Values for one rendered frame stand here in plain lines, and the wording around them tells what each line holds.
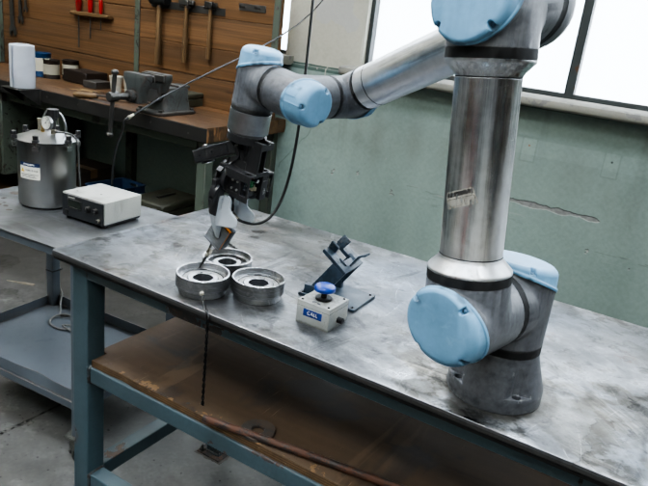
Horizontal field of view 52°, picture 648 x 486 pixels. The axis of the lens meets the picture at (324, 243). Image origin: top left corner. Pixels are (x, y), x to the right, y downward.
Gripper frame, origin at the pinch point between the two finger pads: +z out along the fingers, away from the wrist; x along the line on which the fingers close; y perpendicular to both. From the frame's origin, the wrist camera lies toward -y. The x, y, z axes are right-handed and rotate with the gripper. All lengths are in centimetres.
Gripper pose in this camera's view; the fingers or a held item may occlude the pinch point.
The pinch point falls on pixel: (221, 228)
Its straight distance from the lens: 130.9
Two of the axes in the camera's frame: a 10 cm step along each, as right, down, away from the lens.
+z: -2.2, 8.9, 4.0
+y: 8.1, 3.9, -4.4
